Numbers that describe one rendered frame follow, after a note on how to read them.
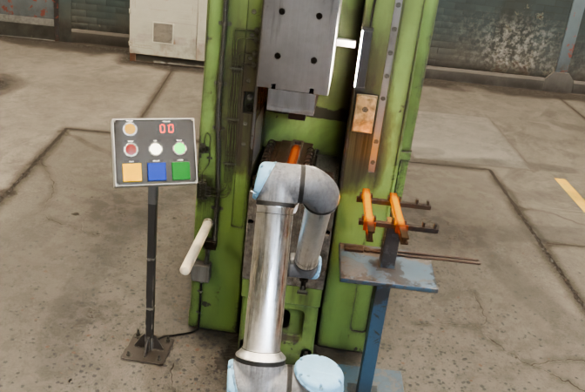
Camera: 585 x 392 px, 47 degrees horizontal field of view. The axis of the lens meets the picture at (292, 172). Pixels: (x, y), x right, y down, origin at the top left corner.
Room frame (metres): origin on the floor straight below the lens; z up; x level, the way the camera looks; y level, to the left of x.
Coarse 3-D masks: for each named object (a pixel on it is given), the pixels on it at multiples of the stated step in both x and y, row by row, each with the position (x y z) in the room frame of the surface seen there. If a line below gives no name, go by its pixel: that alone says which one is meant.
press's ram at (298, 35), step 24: (264, 0) 2.72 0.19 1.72; (288, 0) 2.71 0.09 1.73; (312, 0) 2.71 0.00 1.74; (336, 0) 2.70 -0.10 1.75; (264, 24) 2.72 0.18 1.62; (288, 24) 2.71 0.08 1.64; (312, 24) 2.71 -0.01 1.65; (336, 24) 2.70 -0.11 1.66; (264, 48) 2.72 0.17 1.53; (288, 48) 2.71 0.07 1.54; (312, 48) 2.71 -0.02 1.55; (264, 72) 2.72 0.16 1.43; (288, 72) 2.71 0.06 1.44; (312, 72) 2.70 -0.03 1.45
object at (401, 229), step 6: (390, 198) 2.60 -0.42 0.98; (396, 198) 2.58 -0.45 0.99; (396, 204) 2.52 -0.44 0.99; (396, 210) 2.46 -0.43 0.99; (396, 216) 2.41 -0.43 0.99; (402, 216) 2.41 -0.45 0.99; (396, 222) 2.37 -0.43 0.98; (402, 222) 2.36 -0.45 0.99; (396, 228) 2.32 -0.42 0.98; (402, 228) 2.30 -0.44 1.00; (402, 234) 2.25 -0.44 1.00; (402, 240) 2.24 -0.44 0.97
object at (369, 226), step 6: (366, 192) 2.61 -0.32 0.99; (366, 198) 2.55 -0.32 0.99; (366, 204) 2.49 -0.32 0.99; (366, 210) 2.43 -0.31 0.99; (372, 210) 2.44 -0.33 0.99; (366, 216) 2.38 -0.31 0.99; (372, 216) 2.38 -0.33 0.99; (366, 222) 2.31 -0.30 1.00; (372, 222) 2.31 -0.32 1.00; (366, 228) 2.31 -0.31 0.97; (372, 228) 2.26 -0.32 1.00; (366, 234) 2.28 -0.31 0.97; (372, 234) 2.23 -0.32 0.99; (366, 240) 2.23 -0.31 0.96; (372, 240) 2.23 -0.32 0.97
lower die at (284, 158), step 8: (280, 144) 3.10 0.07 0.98; (288, 144) 3.08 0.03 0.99; (304, 144) 3.10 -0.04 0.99; (312, 144) 3.11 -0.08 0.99; (272, 152) 2.97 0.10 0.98; (280, 152) 2.95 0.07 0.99; (288, 152) 2.97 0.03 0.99; (304, 152) 2.98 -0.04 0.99; (312, 152) 3.10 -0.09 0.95; (272, 160) 2.87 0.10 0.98; (280, 160) 2.86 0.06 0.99
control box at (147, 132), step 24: (120, 120) 2.59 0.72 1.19; (144, 120) 2.63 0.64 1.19; (168, 120) 2.66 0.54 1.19; (192, 120) 2.70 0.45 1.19; (120, 144) 2.55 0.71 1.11; (144, 144) 2.58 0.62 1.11; (168, 144) 2.62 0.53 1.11; (192, 144) 2.65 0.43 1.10; (120, 168) 2.50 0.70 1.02; (144, 168) 2.53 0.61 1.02; (168, 168) 2.57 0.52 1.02; (192, 168) 2.60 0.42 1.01
